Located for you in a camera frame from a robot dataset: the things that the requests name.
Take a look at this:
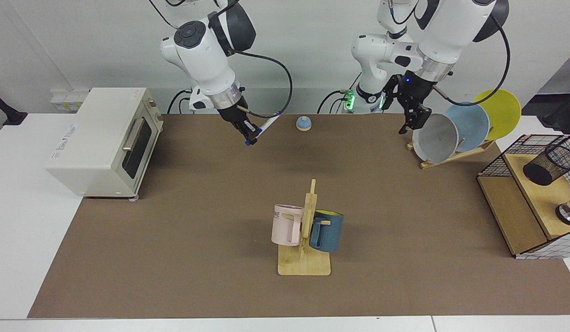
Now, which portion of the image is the blue and white marker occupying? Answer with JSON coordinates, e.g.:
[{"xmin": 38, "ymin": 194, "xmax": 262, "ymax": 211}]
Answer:
[{"xmin": 245, "ymin": 114, "xmax": 282, "ymax": 147}]

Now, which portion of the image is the black mesh pen holder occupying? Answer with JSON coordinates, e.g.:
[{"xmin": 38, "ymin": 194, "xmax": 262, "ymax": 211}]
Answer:
[{"xmin": 523, "ymin": 144, "xmax": 570, "ymax": 186}]

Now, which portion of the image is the grey plate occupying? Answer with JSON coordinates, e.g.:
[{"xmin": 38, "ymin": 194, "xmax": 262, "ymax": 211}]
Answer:
[{"xmin": 412, "ymin": 113, "xmax": 459, "ymax": 164}]

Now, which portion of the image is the wooden plate rack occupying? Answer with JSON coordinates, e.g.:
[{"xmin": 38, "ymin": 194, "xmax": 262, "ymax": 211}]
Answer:
[{"xmin": 406, "ymin": 138, "xmax": 496, "ymax": 170}]

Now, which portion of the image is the light blue plate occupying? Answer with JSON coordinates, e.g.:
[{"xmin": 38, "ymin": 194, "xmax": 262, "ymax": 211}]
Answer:
[{"xmin": 444, "ymin": 101, "xmax": 490, "ymax": 153}]

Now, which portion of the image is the yellow plate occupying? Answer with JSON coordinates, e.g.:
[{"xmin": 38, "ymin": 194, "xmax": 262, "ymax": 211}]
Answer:
[{"xmin": 474, "ymin": 89, "xmax": 522, "ymax": 141}]

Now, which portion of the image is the pink cup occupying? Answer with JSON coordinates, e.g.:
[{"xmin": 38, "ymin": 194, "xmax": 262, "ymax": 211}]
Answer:
[{"xmin": 271, "ymin": 204, "xmax": 305, "ymax": 247}]

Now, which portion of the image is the dark blue cup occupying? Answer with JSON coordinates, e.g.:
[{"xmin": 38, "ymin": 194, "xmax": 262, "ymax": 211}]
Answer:
[{"xmin": 309, "ymin": 210, "xmax": 344, "ymax": 254}]

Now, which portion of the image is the brown table cloth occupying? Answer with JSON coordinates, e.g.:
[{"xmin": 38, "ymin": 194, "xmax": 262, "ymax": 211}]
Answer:
[{"xmin": 28, "ymin": 114, "xmax": 570, "ymax": 319}]

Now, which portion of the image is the wooden cup stand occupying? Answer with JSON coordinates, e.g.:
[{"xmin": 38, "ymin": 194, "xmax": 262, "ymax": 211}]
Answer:
[{"xmin": 278, "ymin": 179, "xmax": 332, "ymax": 276}]

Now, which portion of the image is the pale toaster oven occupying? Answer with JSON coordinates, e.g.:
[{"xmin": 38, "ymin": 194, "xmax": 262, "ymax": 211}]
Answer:
[{"xmin": 44, "ymin": 88, "xmax": 165, "ymax": 200}]

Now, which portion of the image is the silver metal round thing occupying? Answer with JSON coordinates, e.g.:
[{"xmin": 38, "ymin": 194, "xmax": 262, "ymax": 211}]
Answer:
[{"xmin": 556, "ymin": 196, "xmax": 570, "ymax": 225}]

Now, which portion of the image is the black stand foot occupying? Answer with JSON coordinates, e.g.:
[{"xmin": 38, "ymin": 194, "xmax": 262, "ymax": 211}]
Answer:
[{"xmin": 0, "ymin": 89, "xmax": 28, "ymax": 126}]

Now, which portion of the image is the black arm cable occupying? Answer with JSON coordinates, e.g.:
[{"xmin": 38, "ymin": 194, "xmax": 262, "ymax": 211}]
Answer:
[
  {"xmin": 388, "ymin": 0, "xmax": 511, "ymax": 107},
  {"xmin": 147, "ymin": 0, "xmax": 294, "ymax": 119}
]

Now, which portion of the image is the black base cable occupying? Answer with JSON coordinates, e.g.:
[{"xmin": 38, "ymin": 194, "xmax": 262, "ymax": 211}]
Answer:
[{"xmin": 317, "ymin": 71, "xmax": 362, "ymax": 114}]

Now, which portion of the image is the wire basket with wooden floor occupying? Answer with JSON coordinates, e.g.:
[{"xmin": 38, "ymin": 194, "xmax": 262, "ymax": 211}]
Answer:
[{"xmin": 477, "ymin": 134, "xmax": 570, "ymax": 260}]

